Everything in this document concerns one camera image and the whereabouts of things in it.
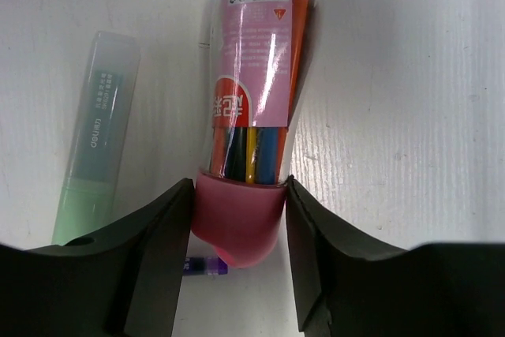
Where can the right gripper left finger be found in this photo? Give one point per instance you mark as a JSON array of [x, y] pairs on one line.
[[121, 280]]

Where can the pink capped marker bottle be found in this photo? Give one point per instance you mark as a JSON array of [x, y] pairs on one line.
[[259, 54]]

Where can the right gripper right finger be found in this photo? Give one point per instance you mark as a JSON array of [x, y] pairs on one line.
[[348, 283]]

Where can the purple pen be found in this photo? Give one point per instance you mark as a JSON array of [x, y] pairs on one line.
[[209, 265]]

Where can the green highlighter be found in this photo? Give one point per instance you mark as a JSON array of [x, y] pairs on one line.
[[91, 178]]

